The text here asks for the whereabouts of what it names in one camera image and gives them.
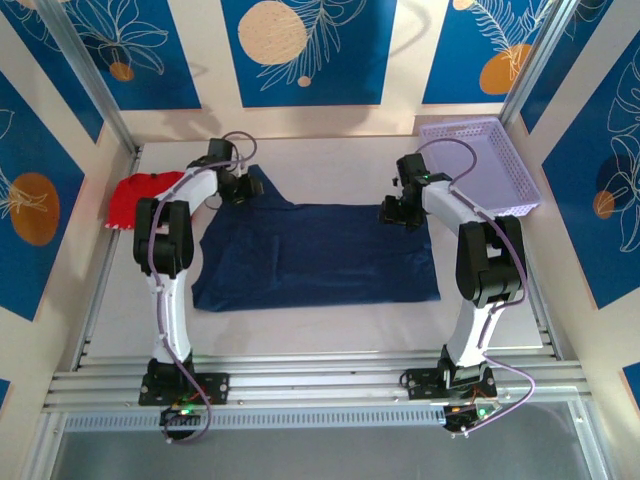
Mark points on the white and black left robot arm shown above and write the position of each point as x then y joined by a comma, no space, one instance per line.
170,320

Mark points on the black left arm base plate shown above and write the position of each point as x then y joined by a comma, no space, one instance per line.
220,387

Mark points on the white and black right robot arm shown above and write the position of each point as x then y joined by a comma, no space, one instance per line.
470,330

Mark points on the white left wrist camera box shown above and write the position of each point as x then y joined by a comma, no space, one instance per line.
241,167

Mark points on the lavender plastic mesh basket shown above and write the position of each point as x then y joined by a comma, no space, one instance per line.
490,165

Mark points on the grey metal sheet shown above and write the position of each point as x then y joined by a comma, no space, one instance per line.
320,455

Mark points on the aluminium corner post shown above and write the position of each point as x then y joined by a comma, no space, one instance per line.
86,65
540,60

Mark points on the folded red t-shirt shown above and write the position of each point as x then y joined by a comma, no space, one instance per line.
125,200

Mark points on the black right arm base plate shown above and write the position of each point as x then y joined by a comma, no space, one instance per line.
420,385

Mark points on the navy blue printed t-shirt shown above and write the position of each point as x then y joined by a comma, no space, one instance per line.
320,250

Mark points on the blue floral wall panel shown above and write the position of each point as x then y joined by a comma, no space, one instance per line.
165,75
30,125
590,240
350,75
75,110
550,100
450,60

